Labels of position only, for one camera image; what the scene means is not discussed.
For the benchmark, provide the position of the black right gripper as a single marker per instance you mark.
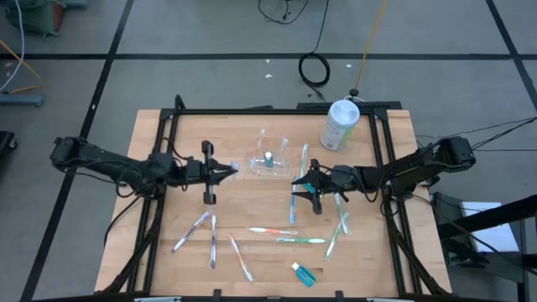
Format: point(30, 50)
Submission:
point(335, 178)

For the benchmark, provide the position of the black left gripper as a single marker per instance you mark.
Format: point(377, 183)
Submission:
point(197, 172)

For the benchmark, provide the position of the blue mouthwash bottle white cap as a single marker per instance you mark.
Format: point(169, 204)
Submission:
point(309, 186)
point(268, 160)

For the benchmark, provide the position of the purple toothbrush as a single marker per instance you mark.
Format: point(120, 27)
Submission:
point(191, 231)
point(213, 243)

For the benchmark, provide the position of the white cylinder tube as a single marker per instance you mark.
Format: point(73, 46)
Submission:
point(305, 277)

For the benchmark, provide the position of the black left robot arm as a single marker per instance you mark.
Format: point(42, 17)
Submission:
point(105, 161)

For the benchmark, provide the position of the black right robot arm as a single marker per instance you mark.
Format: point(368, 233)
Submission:
point(419, 163)

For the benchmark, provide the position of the clear acrylic organizer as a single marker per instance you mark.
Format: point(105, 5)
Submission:
point(279, 170)

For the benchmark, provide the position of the white green wipes canister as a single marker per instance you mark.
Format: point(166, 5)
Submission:
point(337, 130)

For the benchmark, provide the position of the white plastic bar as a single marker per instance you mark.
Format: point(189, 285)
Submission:
point(390, 300)
point(157, 299)

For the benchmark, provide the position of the black metal stand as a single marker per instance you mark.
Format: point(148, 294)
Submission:
point(482, 220)

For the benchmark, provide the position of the white box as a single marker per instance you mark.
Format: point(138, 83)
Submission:
point(499, 237)

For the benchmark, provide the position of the black equipment foot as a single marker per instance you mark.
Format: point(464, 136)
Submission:
point(6, 140)

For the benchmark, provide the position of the green bag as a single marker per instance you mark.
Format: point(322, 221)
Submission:
point(29, 17)

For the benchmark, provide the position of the black bracket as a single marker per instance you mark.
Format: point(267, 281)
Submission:
point(339, 295)
point(217, 295)

